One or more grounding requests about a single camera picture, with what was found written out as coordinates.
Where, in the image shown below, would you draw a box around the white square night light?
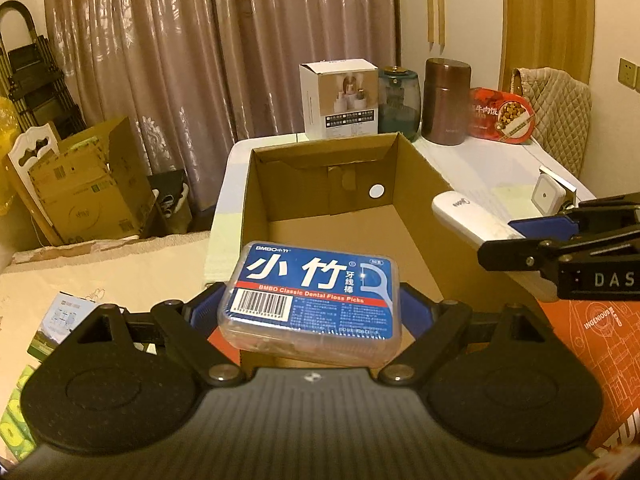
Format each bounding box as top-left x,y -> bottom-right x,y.
531,165 -> 576,213

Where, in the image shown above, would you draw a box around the beige quilted bag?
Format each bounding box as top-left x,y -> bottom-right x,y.
510,66 -> 593,176

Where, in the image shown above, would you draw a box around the blue label floss picks box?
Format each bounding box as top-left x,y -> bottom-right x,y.
216,241 -> 405,368

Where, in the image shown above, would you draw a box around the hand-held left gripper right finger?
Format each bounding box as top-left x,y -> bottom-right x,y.
377,282 -> 553,387

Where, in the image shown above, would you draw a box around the white wooden chair back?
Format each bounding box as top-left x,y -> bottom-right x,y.
2,121 -> 63,246

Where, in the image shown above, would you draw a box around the brown metal canister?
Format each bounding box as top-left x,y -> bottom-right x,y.
421,57 -> 473,147

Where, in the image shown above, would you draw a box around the green printed packets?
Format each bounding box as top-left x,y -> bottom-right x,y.
0,365 -> 38,466

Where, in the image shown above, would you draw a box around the yellow plastic bag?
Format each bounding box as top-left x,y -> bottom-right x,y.
0,95 -> 21,211

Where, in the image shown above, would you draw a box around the white remote control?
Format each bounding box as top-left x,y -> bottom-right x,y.
431,191 -> 523,248

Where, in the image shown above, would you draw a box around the beige wall socket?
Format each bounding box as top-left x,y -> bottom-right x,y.
617,57 -> 640,92

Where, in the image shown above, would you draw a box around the mauve patterned curtain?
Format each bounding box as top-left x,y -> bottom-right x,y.
42,0 -> 236,211
210,0 -> 401,141

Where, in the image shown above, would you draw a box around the red food tray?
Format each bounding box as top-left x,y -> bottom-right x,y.
467,86 -> 537,146

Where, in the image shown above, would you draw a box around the printed cardboard shipping box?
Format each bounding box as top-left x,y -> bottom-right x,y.
27,116 -> 156,243

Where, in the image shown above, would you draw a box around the teal glass jar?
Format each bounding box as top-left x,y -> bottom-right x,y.
377,65 -> 425,142

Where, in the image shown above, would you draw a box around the black folding ladder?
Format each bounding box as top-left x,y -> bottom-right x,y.
0,0 -> 86,141

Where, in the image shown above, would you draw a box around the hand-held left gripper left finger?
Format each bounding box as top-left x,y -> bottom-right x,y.
75,282 -> 246,387

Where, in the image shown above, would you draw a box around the landscape print milk carton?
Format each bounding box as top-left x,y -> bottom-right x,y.
27,291 -> 98,366

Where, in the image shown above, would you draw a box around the black waste bin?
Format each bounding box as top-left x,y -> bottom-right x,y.
147,170 -> 193,235

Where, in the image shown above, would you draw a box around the large orange flat box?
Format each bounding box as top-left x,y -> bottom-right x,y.
537,295 -> 640,480

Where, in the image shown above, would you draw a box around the brown cardboard box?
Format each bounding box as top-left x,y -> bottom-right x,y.
239,131 -> 556,368

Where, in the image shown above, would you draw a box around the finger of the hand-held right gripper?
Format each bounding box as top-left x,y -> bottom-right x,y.
507,194 -> 640,238
477,227 -> 640,281

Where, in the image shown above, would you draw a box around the white product carton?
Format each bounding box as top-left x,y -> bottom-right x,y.
299,59 -> 379,139

